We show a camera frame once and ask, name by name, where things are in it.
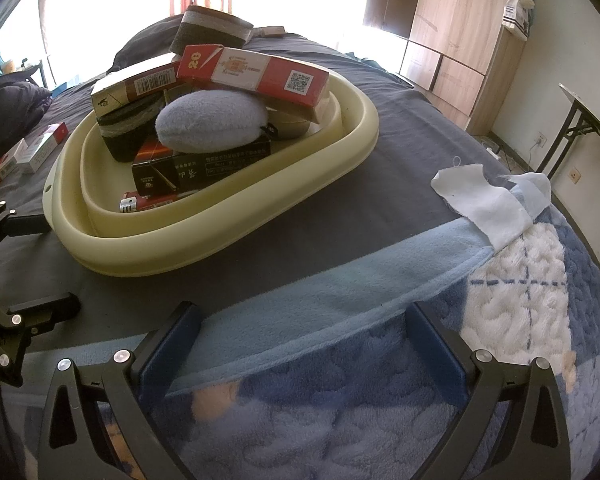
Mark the pale carton with red labels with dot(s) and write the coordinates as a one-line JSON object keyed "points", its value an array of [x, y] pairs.
{"points": [[130, 87]]}

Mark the small red pack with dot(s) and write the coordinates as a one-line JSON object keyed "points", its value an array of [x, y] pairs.
{"points": [[152, 152]]}

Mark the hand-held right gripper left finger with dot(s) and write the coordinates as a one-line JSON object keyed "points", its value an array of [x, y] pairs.
{"points": [[170, 345]]}

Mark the black folding table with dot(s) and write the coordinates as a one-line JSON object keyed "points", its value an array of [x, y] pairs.
{"points": [[580, 125]]}

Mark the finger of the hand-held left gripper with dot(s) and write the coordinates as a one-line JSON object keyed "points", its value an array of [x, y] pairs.
{"points": [[45, 310], [27, 225]]}

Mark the small red box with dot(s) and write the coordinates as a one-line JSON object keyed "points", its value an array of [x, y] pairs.
{"points": [[145, 202]]}

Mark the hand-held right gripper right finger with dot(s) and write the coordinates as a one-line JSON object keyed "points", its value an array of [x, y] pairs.
{"points": [[437, 355]]}

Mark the white power strip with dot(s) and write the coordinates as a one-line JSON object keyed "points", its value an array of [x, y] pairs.
{"points": [[492, 151]]}

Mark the red and white pack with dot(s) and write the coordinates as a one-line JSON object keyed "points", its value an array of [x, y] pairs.
{"points": [[45, 142], [7, 165]]}

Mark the wall outlet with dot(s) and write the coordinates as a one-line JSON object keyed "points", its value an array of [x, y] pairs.
{"points": [[541, 139], [574, 173]]}

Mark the blue checkered plush blanket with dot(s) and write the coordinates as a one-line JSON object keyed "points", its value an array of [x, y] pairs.
{"points": [[330, 410]]}

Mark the dark pillow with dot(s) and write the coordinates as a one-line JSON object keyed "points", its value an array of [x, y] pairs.
{"points": [[140, 42]]}

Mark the pale oval plush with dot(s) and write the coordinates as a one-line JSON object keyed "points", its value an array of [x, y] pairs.
{"points": [[210, 120]]}

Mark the white plastic bag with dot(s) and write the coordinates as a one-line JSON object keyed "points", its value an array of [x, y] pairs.
{"points": [[517, 12]]}

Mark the black carton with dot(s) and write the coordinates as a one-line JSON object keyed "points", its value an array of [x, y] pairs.
{"points": [[220, 165]]}

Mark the grey bedsheet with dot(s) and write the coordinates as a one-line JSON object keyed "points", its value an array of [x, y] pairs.
{"points": [[395, 150]]}

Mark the red and white carton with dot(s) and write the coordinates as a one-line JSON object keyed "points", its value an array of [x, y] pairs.
{"points": [[250, 72]]}

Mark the cream plastic basin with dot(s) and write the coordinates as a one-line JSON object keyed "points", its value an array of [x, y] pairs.
{"points": [[300, 180]]}

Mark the dark padded jacket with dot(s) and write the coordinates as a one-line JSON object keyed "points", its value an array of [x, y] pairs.
{"points": [[10, 105]]}

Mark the small brown box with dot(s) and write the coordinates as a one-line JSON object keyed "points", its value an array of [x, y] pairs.
{"points": [[272, 31]]}

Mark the white cloth label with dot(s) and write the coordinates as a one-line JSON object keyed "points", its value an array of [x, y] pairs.
{"points": [[475, 200]]}

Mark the wooden wardrobe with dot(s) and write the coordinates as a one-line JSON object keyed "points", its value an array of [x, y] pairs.
{"points": [[455, 35]]}

